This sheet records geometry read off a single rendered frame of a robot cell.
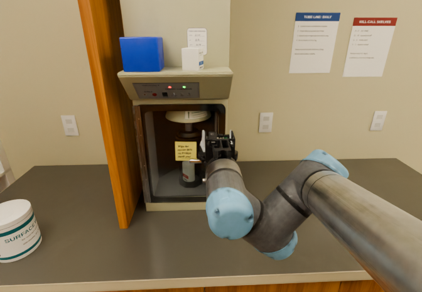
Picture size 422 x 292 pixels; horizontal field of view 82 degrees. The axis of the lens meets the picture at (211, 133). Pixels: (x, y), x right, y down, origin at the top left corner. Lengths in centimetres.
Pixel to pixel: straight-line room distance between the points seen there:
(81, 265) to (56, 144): 79
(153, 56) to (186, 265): 63
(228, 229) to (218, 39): 57
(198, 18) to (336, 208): 64
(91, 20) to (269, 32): 81
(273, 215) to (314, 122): 104
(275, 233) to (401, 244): 24
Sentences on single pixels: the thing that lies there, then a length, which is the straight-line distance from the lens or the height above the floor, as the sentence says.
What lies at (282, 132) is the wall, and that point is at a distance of 141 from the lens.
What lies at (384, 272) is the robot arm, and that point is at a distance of 29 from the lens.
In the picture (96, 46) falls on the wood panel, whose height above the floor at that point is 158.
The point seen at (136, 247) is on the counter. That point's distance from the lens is 94.
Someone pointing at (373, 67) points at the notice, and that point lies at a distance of 152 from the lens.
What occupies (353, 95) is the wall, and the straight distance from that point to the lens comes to 151.
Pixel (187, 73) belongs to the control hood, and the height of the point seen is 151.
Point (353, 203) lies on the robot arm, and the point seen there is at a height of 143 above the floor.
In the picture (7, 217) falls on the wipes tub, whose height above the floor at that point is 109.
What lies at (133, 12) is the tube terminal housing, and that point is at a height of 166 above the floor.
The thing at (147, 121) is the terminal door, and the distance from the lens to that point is 85.
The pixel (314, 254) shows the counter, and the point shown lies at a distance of 95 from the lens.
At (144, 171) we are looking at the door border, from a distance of 94.
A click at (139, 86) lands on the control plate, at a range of 76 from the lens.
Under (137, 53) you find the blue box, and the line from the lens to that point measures 71.
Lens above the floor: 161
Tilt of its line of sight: 23 degrees down
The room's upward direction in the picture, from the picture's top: straight up
